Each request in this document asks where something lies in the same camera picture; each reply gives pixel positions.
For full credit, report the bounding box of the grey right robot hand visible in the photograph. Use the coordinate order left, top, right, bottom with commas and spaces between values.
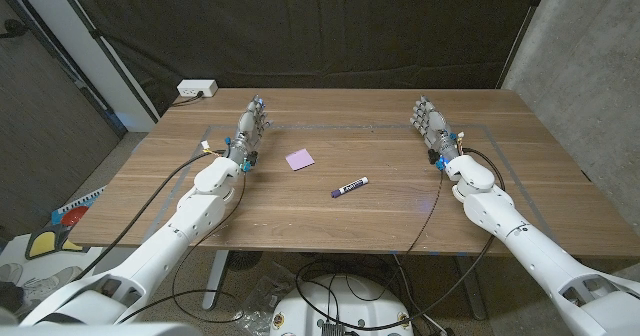
409, 94, 466, 172

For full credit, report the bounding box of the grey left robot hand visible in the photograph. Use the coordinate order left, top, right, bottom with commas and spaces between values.
227, 94, 272, 173

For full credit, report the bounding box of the purple sticky note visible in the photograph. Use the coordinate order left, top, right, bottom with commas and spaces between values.
285, 148, 316, 172

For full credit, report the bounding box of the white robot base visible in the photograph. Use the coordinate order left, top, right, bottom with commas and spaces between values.
269, 274, 415, 336

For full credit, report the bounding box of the purple marker with white cap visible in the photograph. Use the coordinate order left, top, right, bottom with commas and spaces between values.
330, 176, 370, 199

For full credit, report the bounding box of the grey tape outline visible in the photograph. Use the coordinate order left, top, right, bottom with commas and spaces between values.
144, 123, 566, 255

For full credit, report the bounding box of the white power strip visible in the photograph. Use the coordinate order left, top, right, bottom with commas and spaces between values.
176, 79, 219, 99

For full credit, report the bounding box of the black backdrop curtain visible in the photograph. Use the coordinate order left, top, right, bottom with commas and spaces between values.
59, 0, 544, 117

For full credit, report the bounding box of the black round floor object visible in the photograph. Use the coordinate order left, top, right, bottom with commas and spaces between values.
227, 250, 263, 272

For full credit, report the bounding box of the black backdrop stand pole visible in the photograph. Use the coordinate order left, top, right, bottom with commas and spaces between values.
49, 0, 161, 122
496, 0, 552, 90

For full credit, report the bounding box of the white table leg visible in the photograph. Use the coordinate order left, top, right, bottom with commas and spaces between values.
202, 249, 230, 311

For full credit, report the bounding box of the clear plastic bag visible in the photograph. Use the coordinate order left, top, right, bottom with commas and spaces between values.
234, 263, 297, 335

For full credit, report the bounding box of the grey table leg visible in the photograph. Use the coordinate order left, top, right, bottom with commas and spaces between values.
454, 255, 489, 321

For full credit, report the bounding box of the blue red printed sheet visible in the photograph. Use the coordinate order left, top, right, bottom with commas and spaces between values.
51, 185, 107, 227

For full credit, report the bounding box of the black yellow floor mat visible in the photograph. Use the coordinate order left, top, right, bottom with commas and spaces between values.
25, 224, 92, 261

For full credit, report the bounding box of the grey sneaker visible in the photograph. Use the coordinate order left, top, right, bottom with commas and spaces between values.
19, 264, 84, 307

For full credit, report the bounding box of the white floor board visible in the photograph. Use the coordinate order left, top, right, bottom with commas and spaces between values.
0, 233, 104, 327

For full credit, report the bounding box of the black power strip cord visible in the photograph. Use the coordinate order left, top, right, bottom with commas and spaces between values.
171, 91, 205, 108

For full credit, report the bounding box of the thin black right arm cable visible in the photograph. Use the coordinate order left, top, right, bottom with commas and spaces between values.
389, 169, 446, 277

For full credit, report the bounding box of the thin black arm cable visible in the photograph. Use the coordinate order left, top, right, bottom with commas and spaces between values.
115, 173, 247, 325
389, 169, 446, 277

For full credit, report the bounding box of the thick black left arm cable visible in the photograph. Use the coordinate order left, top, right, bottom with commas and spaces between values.
73, 148, 229, 282

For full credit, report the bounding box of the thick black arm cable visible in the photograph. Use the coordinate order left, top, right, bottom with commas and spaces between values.
73, 148, 229, 282
294, 147, 506, 332

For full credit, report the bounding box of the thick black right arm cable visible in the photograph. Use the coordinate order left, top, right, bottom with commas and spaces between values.
294, 147, 506, 332

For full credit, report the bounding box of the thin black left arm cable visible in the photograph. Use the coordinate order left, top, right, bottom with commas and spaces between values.
115, 173, 247, 325

